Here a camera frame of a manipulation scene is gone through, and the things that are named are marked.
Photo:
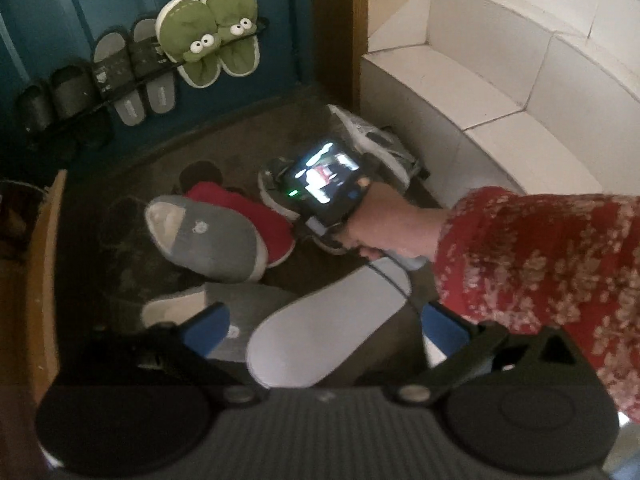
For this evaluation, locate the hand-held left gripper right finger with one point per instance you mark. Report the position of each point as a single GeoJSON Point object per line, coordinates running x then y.
{"type": "Point", "coordinates": [440, 330]}

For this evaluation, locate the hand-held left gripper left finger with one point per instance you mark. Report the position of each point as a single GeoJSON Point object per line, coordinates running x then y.
{"type": "Point", "coordinates": [210, 327]}

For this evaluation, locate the black and silver sneaker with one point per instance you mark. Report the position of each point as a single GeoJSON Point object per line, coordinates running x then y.
{"type": "Point", "coordinates": [395, 150]}
{"type": "Point", "coordinates": [270, 185]}

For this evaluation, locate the red slipper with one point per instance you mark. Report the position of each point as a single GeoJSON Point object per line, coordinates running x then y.
{"type": "Point", "coordinates": [320, 330]}
{"type": "Point", "coordinates": [255, 220]}

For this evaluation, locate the wooden shoe cabinet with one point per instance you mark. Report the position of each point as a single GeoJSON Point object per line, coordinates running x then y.
{"type": "Point", "coordinates": [47, 260]}

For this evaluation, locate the person's right forearm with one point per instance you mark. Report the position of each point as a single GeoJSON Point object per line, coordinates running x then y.
{"type": "Point", "coordinates": [540, 260]}

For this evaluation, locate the person's right hand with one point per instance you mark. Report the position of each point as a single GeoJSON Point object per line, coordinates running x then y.
{"type": "Point", "coordinates": [395, 225]}

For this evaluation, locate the grey bear slipper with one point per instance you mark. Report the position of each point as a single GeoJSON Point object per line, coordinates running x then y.
{"type": "Point", "coordinates": [215, 245]}
{"type": "Point", "coordinates": [260, 305]}

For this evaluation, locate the dark door mat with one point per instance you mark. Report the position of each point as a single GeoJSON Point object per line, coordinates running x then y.
{"type": "Point", "coordinates": [125, 260]}

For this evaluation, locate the white tiled steps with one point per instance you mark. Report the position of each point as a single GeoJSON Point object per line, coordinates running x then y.
{"type": "Point", "coordinates": [500, 85]}

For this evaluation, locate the blue door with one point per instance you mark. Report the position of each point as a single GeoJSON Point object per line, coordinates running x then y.
{"type": "Point", "coordinates": [60, 0]}

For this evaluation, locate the wooden door frame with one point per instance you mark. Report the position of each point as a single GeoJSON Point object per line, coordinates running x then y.
{"type": "Point", "coordinates": [361, 35]}

